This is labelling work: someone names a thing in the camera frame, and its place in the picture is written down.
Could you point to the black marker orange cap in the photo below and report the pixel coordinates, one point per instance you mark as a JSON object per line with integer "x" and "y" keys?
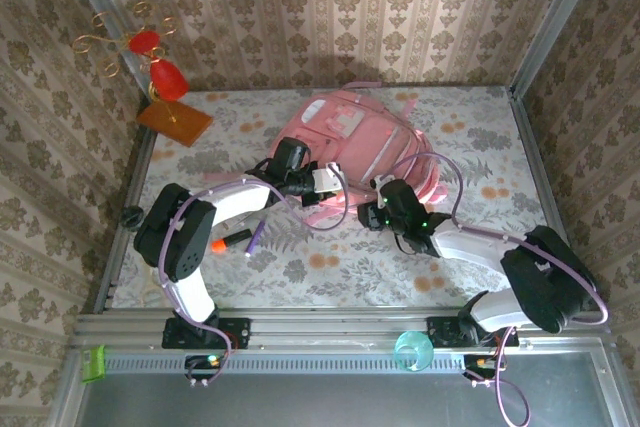
{"x": 219, "y": 246}

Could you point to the white pen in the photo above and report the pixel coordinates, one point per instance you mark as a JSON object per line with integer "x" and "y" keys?
{"x": 248, "y": 220}

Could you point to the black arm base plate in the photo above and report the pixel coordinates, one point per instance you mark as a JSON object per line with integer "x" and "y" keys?
{"x": 442, "y": 332}
{"x": 235, "y": 332}

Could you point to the aluminium slotted frame rail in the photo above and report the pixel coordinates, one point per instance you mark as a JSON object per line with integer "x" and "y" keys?
{"x": 325, "y": 332}

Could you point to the grey metal sheet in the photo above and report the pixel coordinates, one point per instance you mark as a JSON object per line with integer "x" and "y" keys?
{"x": 325, "y": 402}

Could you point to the aluminium table side rail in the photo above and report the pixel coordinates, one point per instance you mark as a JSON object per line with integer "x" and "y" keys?
{"x": 532, "y": 147}
{"x": 112, "y": 272}

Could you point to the pink backpack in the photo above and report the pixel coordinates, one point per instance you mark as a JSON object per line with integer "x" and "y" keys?
{"x": 360, "y": 147}

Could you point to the black controller board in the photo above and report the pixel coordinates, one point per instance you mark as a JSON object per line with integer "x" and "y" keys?
{"x": 205, "y": 364}
{"x": 482, "y": 364}

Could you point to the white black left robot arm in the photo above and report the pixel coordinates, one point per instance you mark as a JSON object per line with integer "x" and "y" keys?
{"x": 172, "y": 237}

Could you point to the teal plastic cup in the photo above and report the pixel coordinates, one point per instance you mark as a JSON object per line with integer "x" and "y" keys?
{"x": 425, "y": 352}

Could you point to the floral table cloth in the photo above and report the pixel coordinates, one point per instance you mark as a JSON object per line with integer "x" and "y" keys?
{"x": 370, "y": 294}

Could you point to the purple pen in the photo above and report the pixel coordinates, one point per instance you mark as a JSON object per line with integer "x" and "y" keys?
{"x": 255, "y": 239}

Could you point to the black round knob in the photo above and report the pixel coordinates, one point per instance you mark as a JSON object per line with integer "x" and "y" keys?
{"x": 131, "y": 217}

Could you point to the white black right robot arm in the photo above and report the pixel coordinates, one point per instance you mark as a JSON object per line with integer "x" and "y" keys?
{"x": 545, "y": 277}

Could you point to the green clip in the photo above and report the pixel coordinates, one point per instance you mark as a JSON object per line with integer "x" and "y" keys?
{"x": 93, "y": 364}

